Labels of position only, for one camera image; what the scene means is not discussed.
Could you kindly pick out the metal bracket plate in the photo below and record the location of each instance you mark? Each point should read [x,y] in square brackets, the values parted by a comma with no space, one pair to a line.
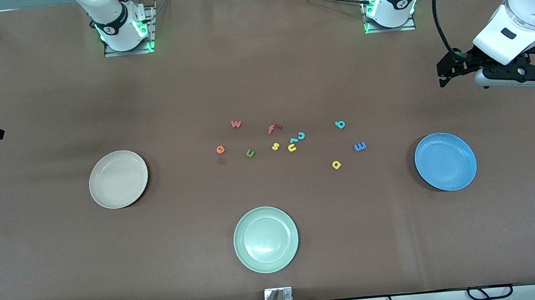
[287,295]

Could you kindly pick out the blue foam letter m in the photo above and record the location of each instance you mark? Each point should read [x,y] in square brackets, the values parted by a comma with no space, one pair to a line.
[359,146]

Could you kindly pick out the green foam letter u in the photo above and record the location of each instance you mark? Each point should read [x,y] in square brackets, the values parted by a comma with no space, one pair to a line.
[250,154]

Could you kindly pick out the teal foam letter c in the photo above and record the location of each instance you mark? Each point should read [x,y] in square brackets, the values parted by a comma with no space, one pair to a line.
[301,135]

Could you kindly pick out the red foam letter f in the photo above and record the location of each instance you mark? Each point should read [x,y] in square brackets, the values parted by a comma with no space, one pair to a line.
[271,129]

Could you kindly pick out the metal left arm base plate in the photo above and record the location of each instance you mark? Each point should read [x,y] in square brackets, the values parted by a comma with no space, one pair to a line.
[391,29]

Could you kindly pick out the blue round plate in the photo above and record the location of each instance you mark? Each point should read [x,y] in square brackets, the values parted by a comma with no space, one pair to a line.
[445,161]

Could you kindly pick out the teal foam letter b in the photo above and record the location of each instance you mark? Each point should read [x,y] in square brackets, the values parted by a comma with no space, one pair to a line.
[340,124]

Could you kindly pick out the pink foam letter w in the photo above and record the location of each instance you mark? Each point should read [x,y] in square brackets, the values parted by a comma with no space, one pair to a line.
[236,124]

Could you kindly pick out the yellow foam letter u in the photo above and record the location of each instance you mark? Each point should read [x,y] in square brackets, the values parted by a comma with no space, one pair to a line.
[292,148]

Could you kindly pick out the orange foam letter e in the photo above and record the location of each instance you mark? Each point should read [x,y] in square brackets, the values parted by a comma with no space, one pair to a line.
[220,149]

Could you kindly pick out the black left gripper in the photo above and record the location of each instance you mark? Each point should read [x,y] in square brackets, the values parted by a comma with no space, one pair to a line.
[465,60]

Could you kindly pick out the beige round plate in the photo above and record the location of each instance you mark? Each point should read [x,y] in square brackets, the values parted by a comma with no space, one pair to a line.
[118,179]

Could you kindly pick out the yellow foam letter s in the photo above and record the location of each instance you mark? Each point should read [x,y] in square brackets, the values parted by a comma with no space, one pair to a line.
[275,146]

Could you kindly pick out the yellow foam letter d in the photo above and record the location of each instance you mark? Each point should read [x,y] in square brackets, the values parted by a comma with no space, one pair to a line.
[336,165]

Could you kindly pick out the green round plate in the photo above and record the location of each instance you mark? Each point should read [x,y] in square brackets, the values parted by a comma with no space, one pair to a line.
[266,239]

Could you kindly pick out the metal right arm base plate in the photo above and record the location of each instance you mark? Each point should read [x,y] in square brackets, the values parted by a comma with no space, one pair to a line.
[128,52]

